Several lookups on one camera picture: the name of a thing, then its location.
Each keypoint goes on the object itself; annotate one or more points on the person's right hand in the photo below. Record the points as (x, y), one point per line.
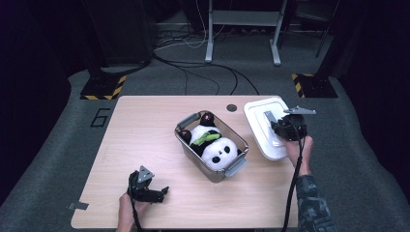
(304, 154)

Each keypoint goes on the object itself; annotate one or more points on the grey tape strip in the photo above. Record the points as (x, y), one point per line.
(78, 206)

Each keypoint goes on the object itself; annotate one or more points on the dark metal stand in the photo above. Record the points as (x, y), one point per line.
(324, 38)

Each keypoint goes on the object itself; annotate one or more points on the black yellow striped base plate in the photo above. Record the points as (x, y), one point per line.
(317, 87)
(103, 88)

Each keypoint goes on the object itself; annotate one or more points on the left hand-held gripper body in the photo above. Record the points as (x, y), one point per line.
(138, 190)

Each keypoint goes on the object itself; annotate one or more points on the clear plastic storage box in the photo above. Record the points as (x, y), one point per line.
(206, 170)

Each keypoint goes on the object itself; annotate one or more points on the person's left hand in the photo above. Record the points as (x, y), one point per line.
(127, 212)

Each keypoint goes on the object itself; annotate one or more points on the panda plush toy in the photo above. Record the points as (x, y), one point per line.
(219, 151)

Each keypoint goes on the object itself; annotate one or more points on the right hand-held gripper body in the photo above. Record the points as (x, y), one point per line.
(293, 127)

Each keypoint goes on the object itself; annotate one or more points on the white metal stand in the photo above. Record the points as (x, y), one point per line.
(245, 17)

